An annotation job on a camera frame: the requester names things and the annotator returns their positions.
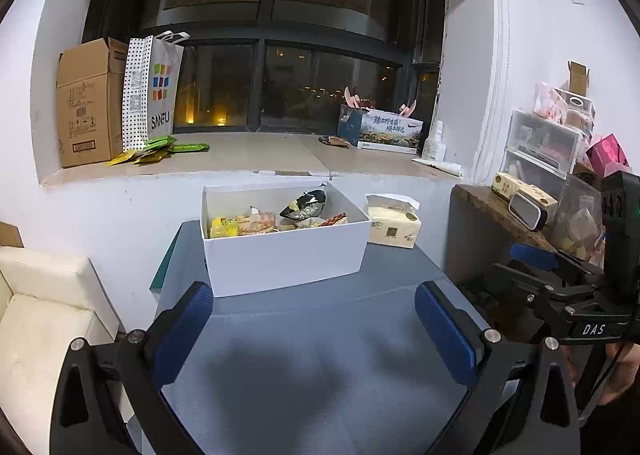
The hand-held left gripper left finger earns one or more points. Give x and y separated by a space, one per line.
180 332

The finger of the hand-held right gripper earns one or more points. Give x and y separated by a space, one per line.
510 280
532 255

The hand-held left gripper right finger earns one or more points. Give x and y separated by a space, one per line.
445 332

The yellow cookie packet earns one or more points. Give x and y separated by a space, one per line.
223 227

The white cardboard box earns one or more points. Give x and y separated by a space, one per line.
285 260

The orange snack packet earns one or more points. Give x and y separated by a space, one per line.
257 224

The red snack packet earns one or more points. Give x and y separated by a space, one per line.
334 220

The black snack bag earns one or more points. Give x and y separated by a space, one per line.
302 205

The clear container of snacks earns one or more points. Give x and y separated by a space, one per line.
580 220

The person's right hand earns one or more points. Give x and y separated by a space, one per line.
625 372

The white oval case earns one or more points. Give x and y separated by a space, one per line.
527 212

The wooden side shelf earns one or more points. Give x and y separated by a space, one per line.
480 202

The green and cream box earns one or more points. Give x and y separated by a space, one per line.
505 183

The pink gift box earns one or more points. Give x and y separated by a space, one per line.
607 155

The clear plastic drawer unit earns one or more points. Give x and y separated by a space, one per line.
540 145

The yellow tissue pack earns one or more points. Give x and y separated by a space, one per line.
392 227

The rolled white paper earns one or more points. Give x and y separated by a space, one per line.
440 167

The clear lidded box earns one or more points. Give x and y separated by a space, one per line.
580 112

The cream sofa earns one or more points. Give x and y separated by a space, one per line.
40 335

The white plastic bottle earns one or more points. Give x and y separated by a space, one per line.
434 142

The pink floral packet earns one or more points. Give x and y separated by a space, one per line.
549 102

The small open cardboard box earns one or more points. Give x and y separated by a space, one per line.
579 77

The landscape printed flat box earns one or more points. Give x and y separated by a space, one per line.
392 132

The pile of green yellow packets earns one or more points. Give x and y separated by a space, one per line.
155 147

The pink plastic toy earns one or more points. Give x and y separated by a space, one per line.
352 97
407 110

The flat cardboard piece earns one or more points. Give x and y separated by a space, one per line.
9 235

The brown snack packet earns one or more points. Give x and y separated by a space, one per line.
335 141

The dark blue box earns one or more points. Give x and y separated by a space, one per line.
350 125

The white paper shopping bag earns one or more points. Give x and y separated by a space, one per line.
150 95

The brown cardboard box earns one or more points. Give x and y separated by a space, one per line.
87 105

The dark framed window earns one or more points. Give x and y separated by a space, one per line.
280 35

